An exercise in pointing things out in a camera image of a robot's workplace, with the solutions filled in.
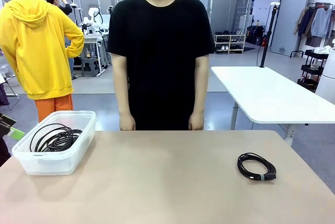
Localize thin long black cable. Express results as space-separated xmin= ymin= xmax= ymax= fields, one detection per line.
xmin=29 ymin=123 xmax=85 ymax=153

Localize person's left hand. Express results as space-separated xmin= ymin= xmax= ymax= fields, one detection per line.
xmin=188 ymin=111 xmax=205 ymax=131

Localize clear plastic storage bin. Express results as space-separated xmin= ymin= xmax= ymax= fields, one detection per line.
xmin=12 ymin=110 xmax=96 ymax=176

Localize black tripod pole with camera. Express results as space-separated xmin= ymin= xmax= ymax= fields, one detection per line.
xmin=258 ymin=2 xmax=280 ymax=68

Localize grey plastic stool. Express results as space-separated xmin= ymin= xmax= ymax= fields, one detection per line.
xmin=81 ymin=56 xmax=99 ymax=77

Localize person's right forearm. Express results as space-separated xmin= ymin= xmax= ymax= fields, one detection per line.
xmin=113 ymin=76 xmax=131 ymax=116

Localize person's black T-shirt torso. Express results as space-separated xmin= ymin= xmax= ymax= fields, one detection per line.
xmin=106 ymin=0 xmax=216 ymax=131

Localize person's left forearm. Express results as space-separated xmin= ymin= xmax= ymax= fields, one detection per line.
xmin=190 ymin=76 xmax=209 ymax=116

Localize black trolley cart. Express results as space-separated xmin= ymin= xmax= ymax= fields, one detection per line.
xmin=297 ymin=48 xmax=330 ymax=92

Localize white shoe rack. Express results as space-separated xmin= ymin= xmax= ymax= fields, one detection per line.
xmin=214 ymin=33 xmax=247 ymax=54

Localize orange trousers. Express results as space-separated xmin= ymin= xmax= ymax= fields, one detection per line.
xmin=35 ymin=94 xmax=74 ymax=123

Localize grey partition panel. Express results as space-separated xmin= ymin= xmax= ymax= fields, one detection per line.
xmin=270 ymin=0 xmax=311 ymax=57

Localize person's right hand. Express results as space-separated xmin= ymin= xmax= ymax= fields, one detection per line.
xmin=119 ymin=111 xmax=137 ymax=131

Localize white rectangular table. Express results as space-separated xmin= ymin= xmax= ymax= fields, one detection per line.
xmin=211 ymin=66 xmax=335 ymax=146

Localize black bags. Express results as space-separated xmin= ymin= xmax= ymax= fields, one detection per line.
xmin=247 ymin=25 xmax=265 ymax=46

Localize clothes rack with garments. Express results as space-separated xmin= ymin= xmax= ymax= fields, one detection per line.
xmin=294 ymin=2 xmax=335 ymax=58

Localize white lab workbench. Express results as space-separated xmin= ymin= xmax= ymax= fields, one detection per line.
xmin=68 ymin=34 xmax=106 ymax=77

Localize yellow hoodie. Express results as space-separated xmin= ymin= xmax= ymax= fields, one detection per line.
xmin=0 ymin=0 xmax=85 ymax=101

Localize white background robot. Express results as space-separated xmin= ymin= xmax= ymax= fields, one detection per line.
xmin=83 ymin=6 xmax=110 ymax=35

